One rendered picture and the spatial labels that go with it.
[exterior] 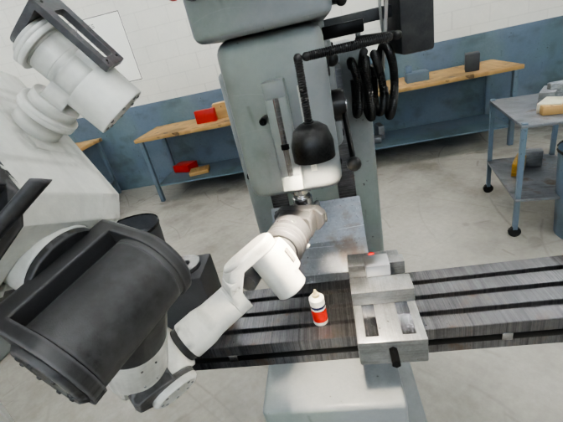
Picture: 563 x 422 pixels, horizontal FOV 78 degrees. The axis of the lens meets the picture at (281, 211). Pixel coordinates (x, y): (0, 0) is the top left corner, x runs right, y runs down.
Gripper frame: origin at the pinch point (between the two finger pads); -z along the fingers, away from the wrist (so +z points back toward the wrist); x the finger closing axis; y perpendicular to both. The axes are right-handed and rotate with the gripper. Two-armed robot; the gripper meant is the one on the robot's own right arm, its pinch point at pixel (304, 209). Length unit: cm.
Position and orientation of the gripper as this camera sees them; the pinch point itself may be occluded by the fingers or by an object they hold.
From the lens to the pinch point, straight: 86.3
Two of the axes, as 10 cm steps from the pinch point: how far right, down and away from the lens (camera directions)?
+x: -9.3, 0.3, 3.7
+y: 2.0, 8.9, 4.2
